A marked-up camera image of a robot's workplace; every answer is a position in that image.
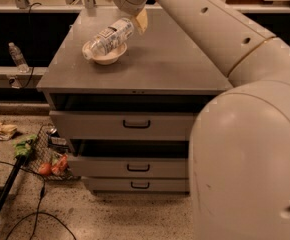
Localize green snack bag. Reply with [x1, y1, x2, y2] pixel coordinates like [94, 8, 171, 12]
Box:
[13, 134, 37, 158]

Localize clear plastic bottle with label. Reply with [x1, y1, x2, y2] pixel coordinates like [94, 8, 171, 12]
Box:
[82, 18, 134, 60]

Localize top grey drawer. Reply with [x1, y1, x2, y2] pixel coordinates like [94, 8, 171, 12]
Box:
[50, 111, 194, 141]

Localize black hanging cable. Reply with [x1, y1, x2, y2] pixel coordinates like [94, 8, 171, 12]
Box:
[19, 2, 43, 89]

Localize wire mesh basket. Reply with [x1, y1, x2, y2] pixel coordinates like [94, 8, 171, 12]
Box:
[27, 124, 78, 181]

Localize small clear water bottle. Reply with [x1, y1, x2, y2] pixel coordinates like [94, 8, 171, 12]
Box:
[8, 42, 30, 73]

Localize crumpled brown paper bag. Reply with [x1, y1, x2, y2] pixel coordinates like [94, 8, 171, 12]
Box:
[0, 122, 17, 141]

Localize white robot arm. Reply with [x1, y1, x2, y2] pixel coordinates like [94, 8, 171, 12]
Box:
[108, 0, 290, 240]

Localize middle grey drawer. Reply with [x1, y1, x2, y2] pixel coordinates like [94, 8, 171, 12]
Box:
[66, 141, 191, 179]

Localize red tomato toy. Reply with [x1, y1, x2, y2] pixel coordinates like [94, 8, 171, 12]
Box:
[38, 163, 52, 176]

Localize grey drawer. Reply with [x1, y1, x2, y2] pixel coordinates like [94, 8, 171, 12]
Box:
[66, 141, 191, 179]
[81, 177, 190, 193]
[50, 111, 194, 141]

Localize black floor cable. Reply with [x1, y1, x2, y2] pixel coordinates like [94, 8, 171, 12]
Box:
[0, 142, 78, 240]

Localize bottom grey drawer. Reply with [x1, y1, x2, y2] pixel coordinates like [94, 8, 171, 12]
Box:
[81, 177, 190, 193]

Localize black metal pole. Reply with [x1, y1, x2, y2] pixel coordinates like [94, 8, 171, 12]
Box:
[0, 157, 25, 212]

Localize grey drawer cabinet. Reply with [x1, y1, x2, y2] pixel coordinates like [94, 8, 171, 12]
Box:
[36, 7, 234, 197]

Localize white paper bowl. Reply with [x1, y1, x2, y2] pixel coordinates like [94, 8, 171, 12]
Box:
[82, 42, 127, 65]

